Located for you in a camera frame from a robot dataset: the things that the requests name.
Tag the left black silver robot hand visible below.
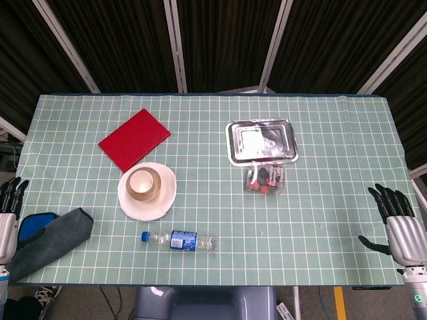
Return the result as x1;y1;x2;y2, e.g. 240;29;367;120
0;176;30;266

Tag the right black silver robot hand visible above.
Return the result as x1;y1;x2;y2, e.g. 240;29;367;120
358;183;427;268

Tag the white floral paper cup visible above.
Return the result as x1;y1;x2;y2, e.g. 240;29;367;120
129;170;155;195

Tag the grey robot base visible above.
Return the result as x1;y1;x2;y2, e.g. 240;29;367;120
133;285;278;320

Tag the blue cloth pad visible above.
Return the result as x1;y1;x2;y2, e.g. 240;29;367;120
16;211;63;250

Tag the grey cloth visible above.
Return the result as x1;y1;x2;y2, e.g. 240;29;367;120
7;207;94;284

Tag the black white sneaker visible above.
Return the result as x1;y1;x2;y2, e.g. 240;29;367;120
34;285;63;320

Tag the green grid tablecloth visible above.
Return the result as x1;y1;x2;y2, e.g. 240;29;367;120
8;93;422;287

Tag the white paper plate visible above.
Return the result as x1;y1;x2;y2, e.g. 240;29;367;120
117;161;177;222

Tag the clear box of coffee capsules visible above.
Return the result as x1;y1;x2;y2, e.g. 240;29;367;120
245;162;288;196

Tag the beige bowl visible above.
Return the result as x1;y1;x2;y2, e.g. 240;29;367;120
124;167;162;203

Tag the red flat board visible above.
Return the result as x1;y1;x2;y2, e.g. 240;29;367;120
97;108;172;173

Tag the shiny metal tray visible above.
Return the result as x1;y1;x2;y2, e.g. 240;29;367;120
225;116;299;166

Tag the clear bottle with blue label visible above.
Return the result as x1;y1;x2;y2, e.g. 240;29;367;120
140;229;220;254

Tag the blue floor cable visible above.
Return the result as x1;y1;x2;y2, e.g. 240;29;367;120
99;285;123;320

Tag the white partition post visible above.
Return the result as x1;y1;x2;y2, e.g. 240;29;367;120
356;12;427;95
162;0;188;94
257;0;290;94
32;0;101;94

